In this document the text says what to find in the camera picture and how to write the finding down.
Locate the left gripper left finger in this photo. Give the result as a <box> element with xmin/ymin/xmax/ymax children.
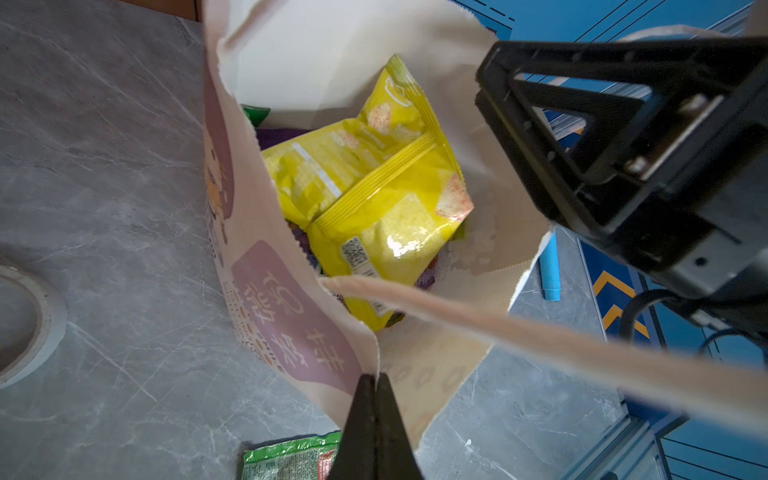
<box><xmin>327</xmin><ymin>374</ymin><xmax>377</xmax><ymax>480</ymax></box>

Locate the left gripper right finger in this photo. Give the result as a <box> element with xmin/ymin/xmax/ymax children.
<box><xmin>375</xmin><ymin>373</ymin><xmax>423</xmax><ymax>480</ymax></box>

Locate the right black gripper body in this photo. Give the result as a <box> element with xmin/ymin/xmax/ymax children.
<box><xmin>599</xmin><ymin>37</ymin><xmax>767</xmax><ymax>336</ymax></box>

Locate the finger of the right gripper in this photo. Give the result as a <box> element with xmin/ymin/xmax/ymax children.
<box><xmin>476</xmin><ymin>37</ymin><xmax>767</xmax><ymax>240</ymax></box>

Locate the green white snack packet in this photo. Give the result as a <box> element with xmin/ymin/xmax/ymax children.
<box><xmin>241</xmin><ymin>431</ymin><xmax>342</xmax><ymax>480</ymax></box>

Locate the yellow snack bag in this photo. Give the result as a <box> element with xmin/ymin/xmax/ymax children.
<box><xmin>261</xmin><ymin>53</ymin><xmax>475</xmax><ymax>333</ymax></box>

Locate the white printed paper bag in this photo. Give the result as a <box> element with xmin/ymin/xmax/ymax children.
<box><xmin>202</xmin><ymin>1</ymin><xmax>767</xmax><ymax>444</ymax></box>

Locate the purple Fox's candy bag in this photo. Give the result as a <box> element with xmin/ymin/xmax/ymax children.
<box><xmin>256</xmin><ymin>128</ymin><xmax>438</xmax><ymax>290</ymax></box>

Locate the green snack bag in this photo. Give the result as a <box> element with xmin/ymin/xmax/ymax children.
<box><xmin>241</xmin><ymin>104</ymin><xmax>271</xmax><ymax>129</ymax></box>

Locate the aluminium frame rail base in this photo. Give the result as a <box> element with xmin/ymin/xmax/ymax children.
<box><xmin>560</xmin><ymin>415</ymin><xmax>671</xmax><ymax>480</ymax></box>

